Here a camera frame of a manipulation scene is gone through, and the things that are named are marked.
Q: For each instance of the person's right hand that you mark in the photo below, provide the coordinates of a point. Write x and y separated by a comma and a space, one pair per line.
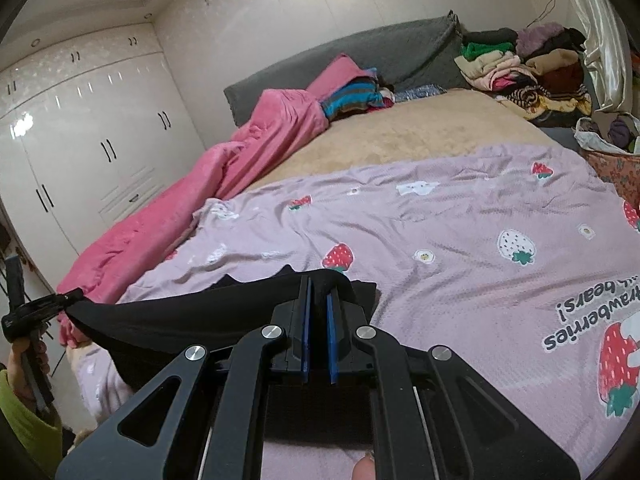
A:
366, 467

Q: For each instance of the grey headboard cover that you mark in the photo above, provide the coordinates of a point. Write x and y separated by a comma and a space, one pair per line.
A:
390, 50

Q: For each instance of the cream satin curtain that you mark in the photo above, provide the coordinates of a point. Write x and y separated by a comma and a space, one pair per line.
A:
600, 35

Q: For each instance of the pink quilt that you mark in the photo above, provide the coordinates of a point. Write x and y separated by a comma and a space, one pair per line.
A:
175, 220

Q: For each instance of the pile of folded clothes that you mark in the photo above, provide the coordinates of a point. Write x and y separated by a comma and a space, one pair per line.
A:
525, 70

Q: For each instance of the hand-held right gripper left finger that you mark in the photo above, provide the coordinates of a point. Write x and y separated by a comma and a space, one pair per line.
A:
306, 330

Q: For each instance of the blue patterned cloth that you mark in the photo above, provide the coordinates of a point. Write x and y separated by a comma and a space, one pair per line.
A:
420, 92

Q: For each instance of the striped folded clothes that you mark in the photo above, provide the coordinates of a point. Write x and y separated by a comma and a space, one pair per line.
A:
350, 97

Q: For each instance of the person's green-sleeved left forearm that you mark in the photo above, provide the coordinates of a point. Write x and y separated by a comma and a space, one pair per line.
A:
25, 425

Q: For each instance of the black sweater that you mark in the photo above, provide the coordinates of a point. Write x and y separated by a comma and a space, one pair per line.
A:
200, 315

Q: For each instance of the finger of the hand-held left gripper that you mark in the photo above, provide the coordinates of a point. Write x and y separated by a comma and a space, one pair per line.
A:
57, 305

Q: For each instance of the white wardrobe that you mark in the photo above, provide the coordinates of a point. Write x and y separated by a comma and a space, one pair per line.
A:
100, 135

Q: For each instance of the white bag of clothes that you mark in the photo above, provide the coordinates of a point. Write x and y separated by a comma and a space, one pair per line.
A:
620, 132

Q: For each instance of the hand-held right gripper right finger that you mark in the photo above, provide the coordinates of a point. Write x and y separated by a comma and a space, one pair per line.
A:
333, 340

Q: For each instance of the lilac strawberry printed sheet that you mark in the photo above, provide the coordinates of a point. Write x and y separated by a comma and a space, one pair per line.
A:
450, 220

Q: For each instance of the person's left hand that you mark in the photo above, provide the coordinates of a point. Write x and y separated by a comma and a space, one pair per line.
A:
17, 370

